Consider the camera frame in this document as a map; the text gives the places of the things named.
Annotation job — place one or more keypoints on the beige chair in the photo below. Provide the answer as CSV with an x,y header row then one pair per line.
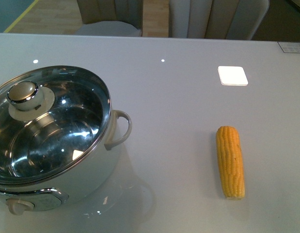
x,y
216,19
111,17

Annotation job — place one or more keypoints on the yellow corn cob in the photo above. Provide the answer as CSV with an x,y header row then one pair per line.
x,y
230,162

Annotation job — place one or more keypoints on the wooden panel between chairs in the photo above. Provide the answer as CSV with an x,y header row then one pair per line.
x,y
155,18

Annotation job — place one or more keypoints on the white electric cooking pot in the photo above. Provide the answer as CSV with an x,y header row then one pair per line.
x,y
84,177

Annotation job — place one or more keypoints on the glass pot lid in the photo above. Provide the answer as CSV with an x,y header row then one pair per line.
x,y
38,144

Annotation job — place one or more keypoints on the beige chair right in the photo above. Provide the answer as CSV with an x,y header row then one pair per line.
x,y
216,19

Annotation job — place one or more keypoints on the blue white label sticker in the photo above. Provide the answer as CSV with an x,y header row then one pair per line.
x,y
290,47

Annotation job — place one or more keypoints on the beige chair left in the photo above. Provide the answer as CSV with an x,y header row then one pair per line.
x,y
111,17

